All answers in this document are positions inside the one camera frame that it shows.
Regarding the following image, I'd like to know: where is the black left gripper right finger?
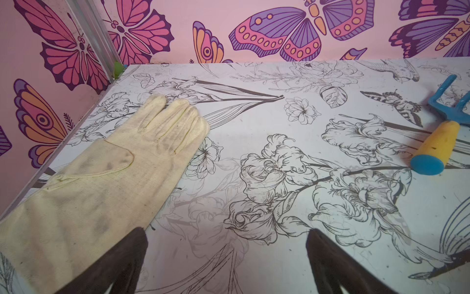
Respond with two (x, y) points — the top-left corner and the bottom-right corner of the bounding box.
(306, 229), (395, 294)

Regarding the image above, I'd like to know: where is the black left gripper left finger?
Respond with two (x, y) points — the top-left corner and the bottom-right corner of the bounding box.
(57, 227), (148, 294)

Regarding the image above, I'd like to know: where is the cream fabric glove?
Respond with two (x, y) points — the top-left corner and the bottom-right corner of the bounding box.
(1, 96), (210, 294)

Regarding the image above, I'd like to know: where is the blue yellow garden fork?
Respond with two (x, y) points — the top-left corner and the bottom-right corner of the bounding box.
(410, 75), (470, 176)

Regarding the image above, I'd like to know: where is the aluminium cage frame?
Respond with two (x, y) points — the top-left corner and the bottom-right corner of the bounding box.
(66, 0), (123, 81)

